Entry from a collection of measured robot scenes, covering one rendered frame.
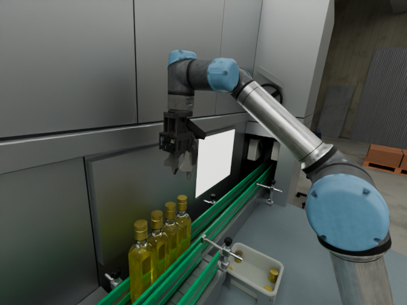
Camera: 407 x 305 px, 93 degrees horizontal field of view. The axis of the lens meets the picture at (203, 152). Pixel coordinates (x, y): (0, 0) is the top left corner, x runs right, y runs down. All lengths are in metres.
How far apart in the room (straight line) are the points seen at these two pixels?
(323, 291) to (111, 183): 0.95
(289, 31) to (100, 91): 1.18
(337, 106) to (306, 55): 8.99
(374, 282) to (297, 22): 1.30
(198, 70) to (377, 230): 0.45
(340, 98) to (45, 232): 10.30
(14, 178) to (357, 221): 0.64
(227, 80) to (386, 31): 10.38
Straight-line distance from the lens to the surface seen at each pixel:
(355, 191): 0.40
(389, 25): 10.81
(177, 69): 0.54
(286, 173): 1.49
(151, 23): 0.72
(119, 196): 0.65
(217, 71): 0.47
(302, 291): 1.07
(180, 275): 0.76
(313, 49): 1.43
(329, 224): 0.42
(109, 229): 0.69
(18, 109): 0.53
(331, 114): 10.35
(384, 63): 10.47
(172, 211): 0.64
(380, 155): 6.31
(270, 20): 1.53
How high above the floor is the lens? 1.51
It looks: 17 degrees down
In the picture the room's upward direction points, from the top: 4 degrees clockwise
